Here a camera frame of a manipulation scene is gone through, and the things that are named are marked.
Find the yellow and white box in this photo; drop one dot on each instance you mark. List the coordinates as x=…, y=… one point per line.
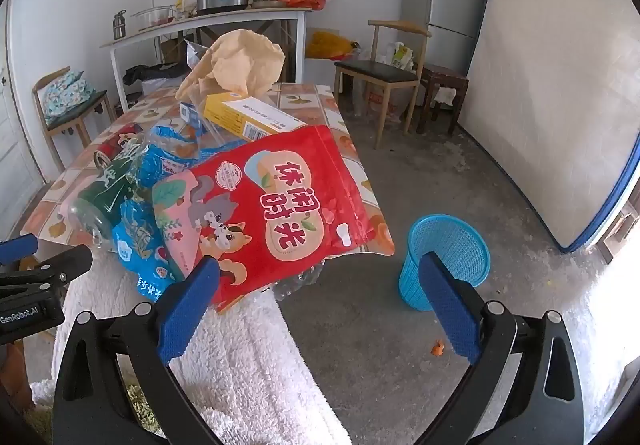
x=235, y=112

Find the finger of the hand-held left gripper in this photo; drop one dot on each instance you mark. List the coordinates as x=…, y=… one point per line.
x=17, y=249
x=60, y=270

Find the patterned cushion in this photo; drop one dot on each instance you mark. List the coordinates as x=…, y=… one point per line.
x=65, y=92

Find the clear bottle with green label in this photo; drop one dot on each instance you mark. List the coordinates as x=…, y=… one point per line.
x=107, y=190

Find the white cloth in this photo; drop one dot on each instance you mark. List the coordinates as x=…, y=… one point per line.
x=446, y=95

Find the dark wooden stool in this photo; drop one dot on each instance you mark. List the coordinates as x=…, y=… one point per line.
x=445, y=75

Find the blue and white box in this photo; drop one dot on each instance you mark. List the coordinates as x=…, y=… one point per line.
x=192, y=117

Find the yellow plastic bag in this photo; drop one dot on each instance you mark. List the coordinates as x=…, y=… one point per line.
x=330, y=45

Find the beige paper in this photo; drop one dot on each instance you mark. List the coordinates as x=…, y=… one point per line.
x=235, y=60

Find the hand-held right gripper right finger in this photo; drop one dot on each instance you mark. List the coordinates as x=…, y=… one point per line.
x=450, y=310

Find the glass bowl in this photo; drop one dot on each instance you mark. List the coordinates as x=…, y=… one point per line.
x=152, y=17

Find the blue plastic waste basket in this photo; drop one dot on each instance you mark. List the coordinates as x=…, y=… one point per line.
x=450, y=237

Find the wooden chair with black seat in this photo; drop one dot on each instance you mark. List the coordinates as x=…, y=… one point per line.
x=375, y=70

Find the white door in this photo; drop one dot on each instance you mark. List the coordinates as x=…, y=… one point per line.
x=12, y=125

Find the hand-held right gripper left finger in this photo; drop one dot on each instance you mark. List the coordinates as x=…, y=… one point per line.
x=190, y=310

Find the wooden chair with cushion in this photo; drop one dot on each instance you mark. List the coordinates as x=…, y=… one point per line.
x=75, y=117

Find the white mattress with blue edge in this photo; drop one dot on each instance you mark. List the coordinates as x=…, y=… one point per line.
x=550, y=90

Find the blue snack bag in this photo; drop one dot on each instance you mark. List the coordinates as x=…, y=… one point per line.
x=145, y=235

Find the translucent shopping bag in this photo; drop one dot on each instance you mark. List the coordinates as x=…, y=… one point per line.
x=382, y=102

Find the long white table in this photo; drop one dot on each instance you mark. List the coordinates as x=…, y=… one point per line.
x=225, y=17

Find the red drink can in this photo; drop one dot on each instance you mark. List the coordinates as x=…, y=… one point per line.
x=117, y=142

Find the orange peel piece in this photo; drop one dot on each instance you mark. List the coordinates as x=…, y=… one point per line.
x=438, y=349

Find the white plastic bottle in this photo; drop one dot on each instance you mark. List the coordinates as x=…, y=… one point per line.
x=180, y=5

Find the white fluffy towel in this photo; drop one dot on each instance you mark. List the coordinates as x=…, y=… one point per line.
x=260, y=365

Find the table with patterned tablecloth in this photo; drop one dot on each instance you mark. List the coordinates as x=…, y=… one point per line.
x=300, y=97

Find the white and green bag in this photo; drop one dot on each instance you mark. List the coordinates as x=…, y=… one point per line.
x=400, y=56

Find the red snack bag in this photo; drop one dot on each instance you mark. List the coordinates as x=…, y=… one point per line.
x=300, y=195

